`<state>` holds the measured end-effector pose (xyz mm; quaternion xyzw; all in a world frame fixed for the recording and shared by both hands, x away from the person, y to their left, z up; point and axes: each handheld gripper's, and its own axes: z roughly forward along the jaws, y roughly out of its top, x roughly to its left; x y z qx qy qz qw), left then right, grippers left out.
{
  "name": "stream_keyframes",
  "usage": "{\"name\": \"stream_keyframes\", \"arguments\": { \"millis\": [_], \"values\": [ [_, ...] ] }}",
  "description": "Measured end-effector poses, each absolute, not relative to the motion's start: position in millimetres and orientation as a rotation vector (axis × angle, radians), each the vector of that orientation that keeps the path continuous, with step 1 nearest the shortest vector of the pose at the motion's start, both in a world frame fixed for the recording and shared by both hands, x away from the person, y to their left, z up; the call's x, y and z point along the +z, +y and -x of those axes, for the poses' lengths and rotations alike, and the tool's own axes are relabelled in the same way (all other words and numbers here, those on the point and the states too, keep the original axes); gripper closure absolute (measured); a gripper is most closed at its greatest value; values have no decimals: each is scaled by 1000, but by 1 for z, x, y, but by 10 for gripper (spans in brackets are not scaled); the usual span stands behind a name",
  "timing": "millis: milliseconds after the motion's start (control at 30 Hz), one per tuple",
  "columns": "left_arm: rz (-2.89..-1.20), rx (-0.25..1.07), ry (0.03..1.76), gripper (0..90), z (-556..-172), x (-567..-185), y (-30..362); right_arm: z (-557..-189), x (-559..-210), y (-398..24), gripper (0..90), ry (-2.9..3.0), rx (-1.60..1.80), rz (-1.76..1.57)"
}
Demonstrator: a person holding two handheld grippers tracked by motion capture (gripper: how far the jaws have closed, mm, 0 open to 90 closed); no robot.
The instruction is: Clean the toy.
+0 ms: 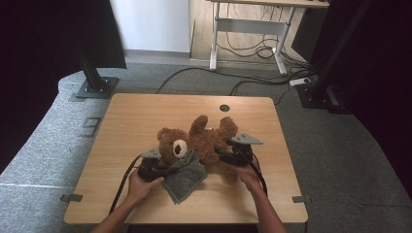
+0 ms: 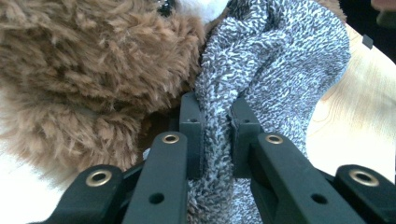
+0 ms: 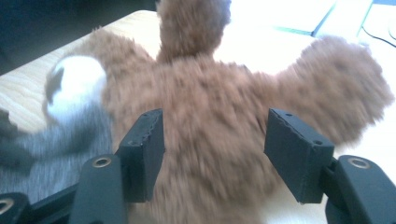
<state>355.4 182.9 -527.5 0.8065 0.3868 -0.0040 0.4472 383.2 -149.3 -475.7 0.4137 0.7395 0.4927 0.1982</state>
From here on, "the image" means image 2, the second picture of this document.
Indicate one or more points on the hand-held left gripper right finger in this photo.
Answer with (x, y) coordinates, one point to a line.
(246, 133)

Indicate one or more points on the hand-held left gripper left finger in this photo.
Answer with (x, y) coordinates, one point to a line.
(190, 130)

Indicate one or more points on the grey terry cloth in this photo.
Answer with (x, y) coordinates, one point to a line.
(274, 62)

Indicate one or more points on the brown teddy bear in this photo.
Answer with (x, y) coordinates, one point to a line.
(77, 68)

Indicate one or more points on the grey tape tab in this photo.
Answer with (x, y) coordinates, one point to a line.
(367, 41)

